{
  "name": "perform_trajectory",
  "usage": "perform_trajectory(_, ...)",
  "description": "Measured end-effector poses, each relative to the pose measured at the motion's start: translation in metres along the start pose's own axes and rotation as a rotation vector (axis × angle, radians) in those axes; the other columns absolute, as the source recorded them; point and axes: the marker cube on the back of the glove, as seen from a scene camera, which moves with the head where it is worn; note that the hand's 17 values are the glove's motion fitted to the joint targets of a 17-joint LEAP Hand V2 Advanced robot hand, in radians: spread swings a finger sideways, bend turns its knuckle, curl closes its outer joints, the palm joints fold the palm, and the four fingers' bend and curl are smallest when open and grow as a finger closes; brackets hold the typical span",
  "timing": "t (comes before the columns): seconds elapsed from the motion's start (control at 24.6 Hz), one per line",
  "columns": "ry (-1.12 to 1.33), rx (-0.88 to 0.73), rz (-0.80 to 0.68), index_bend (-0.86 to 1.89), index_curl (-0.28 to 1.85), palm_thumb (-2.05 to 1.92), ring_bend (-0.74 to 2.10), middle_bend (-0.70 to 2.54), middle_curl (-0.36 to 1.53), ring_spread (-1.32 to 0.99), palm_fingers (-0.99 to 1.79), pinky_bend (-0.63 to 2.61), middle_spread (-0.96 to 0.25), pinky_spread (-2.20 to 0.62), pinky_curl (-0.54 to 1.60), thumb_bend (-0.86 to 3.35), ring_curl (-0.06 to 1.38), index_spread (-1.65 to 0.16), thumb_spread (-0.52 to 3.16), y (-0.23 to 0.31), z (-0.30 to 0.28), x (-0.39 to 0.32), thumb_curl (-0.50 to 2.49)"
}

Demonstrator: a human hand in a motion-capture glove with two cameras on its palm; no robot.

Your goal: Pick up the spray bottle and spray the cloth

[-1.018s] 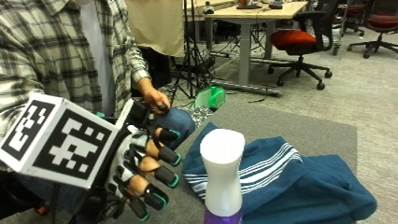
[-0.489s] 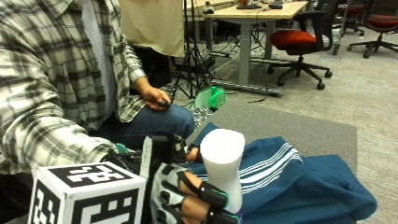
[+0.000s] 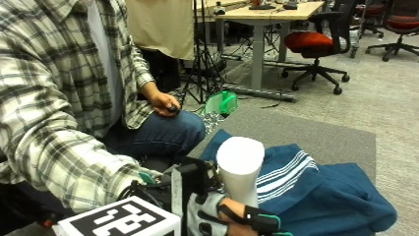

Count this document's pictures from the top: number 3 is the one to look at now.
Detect white cylinder cup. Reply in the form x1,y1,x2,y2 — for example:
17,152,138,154
214,136,266,209

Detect black and white speckled piece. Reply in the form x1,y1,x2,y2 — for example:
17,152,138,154
201,111,228,136

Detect green plastic holder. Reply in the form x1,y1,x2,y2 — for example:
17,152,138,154
202,90,239,118

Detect black tripod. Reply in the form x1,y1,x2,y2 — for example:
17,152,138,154
179,0,226,105

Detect blue cloth with white stripes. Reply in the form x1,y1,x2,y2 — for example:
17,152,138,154
198,129,399,236

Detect black device on glove wrist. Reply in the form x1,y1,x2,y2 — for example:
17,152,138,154
173,156,211,205

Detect grey mat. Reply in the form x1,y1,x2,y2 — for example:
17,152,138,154
187,106,377,185

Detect the person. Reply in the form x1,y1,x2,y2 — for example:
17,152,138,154
0,0,207,214

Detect black and white desk gadget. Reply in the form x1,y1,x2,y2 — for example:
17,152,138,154
211,1,227,16

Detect white cube of black markers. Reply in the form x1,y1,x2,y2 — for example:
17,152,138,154
50,196,183,236

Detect wooden desk with grey legs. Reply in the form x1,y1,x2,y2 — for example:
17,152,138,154
205,0,327,102

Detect red and black office chair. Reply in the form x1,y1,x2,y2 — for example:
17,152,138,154
280,0,360,96
364,0,419,63

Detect black glove cables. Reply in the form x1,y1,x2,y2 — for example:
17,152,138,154
117,179,177,210

